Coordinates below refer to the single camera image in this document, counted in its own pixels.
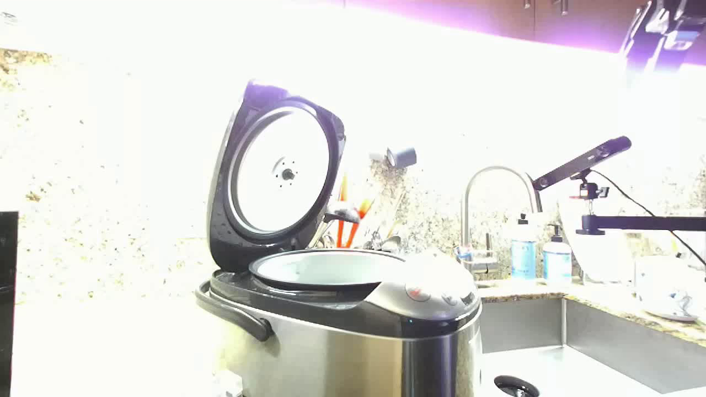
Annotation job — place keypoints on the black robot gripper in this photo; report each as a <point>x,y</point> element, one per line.
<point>665,29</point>

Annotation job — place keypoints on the orange kitchen utensil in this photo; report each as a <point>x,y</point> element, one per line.
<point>361,219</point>

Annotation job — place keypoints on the curved chrome kitchen faucet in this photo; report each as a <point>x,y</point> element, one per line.
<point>498,171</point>

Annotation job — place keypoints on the black stereo camera bar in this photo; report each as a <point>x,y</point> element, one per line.
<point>584,162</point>

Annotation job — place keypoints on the orange spatula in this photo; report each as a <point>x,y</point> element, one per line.
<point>343,199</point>

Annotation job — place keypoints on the black flat panel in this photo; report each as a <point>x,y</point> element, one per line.
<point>6,309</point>

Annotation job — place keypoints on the white inner cooking pot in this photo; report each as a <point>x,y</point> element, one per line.
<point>322,266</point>

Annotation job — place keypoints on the grey wall fixture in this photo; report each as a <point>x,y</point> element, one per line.
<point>402,157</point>

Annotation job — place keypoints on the short clear soap bottle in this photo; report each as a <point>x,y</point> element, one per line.
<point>557,260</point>

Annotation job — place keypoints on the stainless steel sink basin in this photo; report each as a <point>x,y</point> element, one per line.
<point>625,353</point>

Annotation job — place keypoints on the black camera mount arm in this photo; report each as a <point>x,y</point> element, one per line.
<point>647,224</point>

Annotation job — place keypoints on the white round vessel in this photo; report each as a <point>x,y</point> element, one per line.
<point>668,290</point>

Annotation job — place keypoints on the tall clear soap bottle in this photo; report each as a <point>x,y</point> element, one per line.
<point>524,255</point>

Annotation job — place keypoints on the stainless steel rice cooker body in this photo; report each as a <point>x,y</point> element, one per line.
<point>332,360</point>

